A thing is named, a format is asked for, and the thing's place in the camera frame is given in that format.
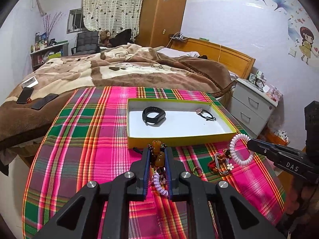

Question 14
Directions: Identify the heart pattern curtain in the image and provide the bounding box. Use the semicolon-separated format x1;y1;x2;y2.
82;0;143;40

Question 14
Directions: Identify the orange bin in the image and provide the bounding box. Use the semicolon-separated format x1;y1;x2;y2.
258;129;289;146

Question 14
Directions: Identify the brown patterned blanket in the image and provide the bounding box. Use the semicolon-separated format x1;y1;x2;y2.
1;44;234;149

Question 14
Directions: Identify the white pillow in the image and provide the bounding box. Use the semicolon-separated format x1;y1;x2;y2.
157;48;200;58

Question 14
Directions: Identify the white bookshelf desk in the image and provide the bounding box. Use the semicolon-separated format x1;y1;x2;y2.
30;42;69;71

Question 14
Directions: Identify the white spiral hair tie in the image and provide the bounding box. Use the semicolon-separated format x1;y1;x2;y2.
228;133;255;167

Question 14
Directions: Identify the wooden headboard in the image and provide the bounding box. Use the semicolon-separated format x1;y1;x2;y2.
170;38;255;79

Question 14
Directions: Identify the red knot charm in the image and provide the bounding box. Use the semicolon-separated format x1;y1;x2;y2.
208;149;234;176

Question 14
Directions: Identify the girl wall sticker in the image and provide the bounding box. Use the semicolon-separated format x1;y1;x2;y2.
299;26;317;65

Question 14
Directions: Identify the plaid pink green tablecloth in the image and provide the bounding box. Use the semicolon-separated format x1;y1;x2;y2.
22;85;287;239

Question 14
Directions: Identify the black fitness band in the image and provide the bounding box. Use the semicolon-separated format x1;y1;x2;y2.
142;106;166;126

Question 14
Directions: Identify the gold ring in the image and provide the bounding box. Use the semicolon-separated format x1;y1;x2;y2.
191;166;204;178

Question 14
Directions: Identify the purple spiral hair tie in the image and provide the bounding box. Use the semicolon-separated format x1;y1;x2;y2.
152;167;169;197

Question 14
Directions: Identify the teddy bear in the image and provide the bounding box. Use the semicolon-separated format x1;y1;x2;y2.
99;30;112;48

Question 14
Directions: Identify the amber bead bracelet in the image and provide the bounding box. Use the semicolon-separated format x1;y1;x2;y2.
146;140;168;168

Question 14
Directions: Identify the white card box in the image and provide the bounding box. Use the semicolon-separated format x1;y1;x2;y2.
21;76;38;88

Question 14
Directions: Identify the black cord bead bracelet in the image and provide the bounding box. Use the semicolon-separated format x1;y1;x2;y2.
195;107;217;122

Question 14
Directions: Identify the yellow-green shallow box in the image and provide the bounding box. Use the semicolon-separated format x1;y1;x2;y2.
127;98;236;149

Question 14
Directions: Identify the black office chair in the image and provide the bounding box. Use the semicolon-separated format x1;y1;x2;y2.
71;31;100;56

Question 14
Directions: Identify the dried branch vase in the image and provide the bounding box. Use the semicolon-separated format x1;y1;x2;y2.
42;11;63;45

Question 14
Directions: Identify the wooden wardrobe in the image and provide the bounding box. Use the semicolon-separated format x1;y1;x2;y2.
135;0;187;48

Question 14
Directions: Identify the black smartphone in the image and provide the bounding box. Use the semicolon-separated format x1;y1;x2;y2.
16;87;33;104

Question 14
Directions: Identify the dark smartphone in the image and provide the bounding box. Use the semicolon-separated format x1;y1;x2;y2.
31;93;59;111

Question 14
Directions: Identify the grey nightstand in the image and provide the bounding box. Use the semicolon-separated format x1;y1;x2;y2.
227;78;278;138

